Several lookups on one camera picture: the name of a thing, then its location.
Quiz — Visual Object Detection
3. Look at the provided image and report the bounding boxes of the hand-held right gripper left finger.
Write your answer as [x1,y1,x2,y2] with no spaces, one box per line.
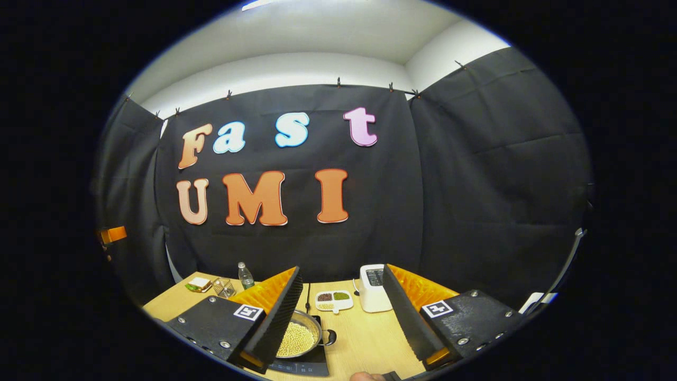
[165,266,305,374]

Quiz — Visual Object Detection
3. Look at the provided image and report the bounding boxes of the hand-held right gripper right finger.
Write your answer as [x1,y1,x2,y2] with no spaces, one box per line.
[383,264,529,371]

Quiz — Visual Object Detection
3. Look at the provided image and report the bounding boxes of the steel pot with black handle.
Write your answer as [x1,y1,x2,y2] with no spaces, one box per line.
[275,310,337,360]

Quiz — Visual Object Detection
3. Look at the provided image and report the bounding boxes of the black induction cooktop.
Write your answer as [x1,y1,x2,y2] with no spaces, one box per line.
[267,315,330,377]

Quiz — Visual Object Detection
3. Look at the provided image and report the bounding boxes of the soybeans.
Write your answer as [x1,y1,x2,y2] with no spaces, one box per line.
[277,321,316,358]

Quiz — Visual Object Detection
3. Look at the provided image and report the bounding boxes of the white toaster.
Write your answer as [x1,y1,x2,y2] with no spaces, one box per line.
[359,264,395,313]

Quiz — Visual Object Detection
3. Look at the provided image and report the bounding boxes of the white divided dish of beans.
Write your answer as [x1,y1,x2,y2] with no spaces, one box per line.
[316,290,354,314]

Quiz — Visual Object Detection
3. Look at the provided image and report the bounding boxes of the black backdrop cloth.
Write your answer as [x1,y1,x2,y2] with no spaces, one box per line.
[93,47,593,313]

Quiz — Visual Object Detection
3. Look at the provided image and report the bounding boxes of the white sheet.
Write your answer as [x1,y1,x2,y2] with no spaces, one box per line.
[519,292,559,314]

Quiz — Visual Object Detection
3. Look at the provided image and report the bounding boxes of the grey metal pole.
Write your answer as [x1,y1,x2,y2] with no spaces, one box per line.
[529,228,588,313]

